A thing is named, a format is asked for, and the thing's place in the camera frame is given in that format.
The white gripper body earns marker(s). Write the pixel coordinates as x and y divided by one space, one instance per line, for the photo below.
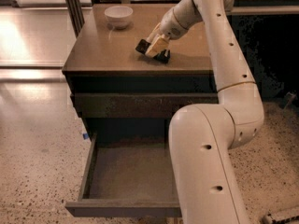
171 26

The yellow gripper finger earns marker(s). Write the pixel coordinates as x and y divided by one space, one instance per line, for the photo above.
154 32
158 44

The black rxbar chocolate bar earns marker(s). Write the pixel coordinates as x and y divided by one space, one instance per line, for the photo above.
162 57

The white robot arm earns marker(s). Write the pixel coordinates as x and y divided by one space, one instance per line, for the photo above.
200 136

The brown wooden drawer cabinet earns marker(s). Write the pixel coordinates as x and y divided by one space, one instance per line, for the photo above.
104 60

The closed top drawer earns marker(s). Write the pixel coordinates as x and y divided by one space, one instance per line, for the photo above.
136 105

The open middle drawer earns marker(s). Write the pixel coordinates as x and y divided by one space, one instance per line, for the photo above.
129 178

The white ceramic bowl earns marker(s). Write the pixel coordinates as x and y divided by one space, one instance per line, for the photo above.
119 17

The blue tape piece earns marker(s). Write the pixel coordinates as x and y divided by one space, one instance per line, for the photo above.
85 136

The white power strip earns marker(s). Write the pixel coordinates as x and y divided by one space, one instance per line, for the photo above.
286 216

